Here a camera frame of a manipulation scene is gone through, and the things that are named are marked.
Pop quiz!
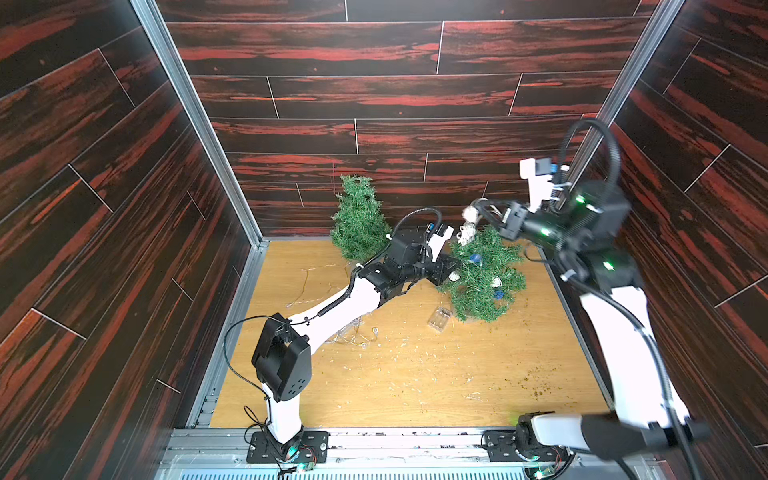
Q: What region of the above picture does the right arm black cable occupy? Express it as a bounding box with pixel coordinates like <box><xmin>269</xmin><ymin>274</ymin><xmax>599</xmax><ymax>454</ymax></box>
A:
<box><xmin>521</xmin><ymin>118</ymin><xmax>703</xmax><ymax>480</ymax></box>

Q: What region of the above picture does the small christmas tree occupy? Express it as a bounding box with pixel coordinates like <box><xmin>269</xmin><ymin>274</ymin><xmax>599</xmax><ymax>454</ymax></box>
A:
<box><xmin>331</xmin><ymin>175</ymin><xmax>391</xmax><ymax>263</ymax></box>

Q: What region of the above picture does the white string lights wire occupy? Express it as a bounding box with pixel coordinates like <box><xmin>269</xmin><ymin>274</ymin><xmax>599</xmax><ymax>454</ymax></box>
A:
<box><xmin>284</xmin><ymin>263</ymin><xmax>380</xmax><ymax>349</ymax></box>

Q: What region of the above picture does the right clear battery box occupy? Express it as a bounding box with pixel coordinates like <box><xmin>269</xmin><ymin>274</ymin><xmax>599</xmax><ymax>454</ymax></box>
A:
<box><xmin>427</xmin><ymin>306</ymin><xmax>453</xmax><ymax>333</ymax></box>

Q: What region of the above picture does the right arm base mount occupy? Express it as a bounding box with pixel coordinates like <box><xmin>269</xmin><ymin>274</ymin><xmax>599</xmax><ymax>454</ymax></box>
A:
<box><xmin>480</xmin><ymin>430</ymin><xmax>570</xmax><ymax>465</ymax></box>

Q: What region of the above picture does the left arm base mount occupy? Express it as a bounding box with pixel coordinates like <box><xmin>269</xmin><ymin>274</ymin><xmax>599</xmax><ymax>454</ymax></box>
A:
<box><xmin>246</xmin><ymin>430</ymin><xmax>330</xmax><ymax>465</ymax></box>

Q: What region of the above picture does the decorated christmas tree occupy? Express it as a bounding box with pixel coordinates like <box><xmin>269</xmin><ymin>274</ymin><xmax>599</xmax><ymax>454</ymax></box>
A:
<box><xmin>439</xmin><ymin>226</ymin><xmax>527</xmax><ymax>322</ymax></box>

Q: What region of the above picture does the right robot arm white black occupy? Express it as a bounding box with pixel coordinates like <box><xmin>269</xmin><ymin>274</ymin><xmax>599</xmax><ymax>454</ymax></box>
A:
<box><xmin>462</xmin><ymin>181</ymin><xmax>709</xmax><ymax>461</ymax></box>

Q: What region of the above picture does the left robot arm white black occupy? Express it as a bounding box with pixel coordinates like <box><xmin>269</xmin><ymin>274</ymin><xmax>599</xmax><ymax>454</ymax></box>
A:
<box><xmin>252</xmin><ymin>224</ymin><xmax>457</xmax><ymax>450</ymax></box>

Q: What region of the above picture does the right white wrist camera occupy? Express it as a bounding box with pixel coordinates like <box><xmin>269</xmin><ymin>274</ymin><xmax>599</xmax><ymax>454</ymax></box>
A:
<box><xmin>519</xmin><ymin>157</ymin><xmax>554</xmax><ymax>213</ymax></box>

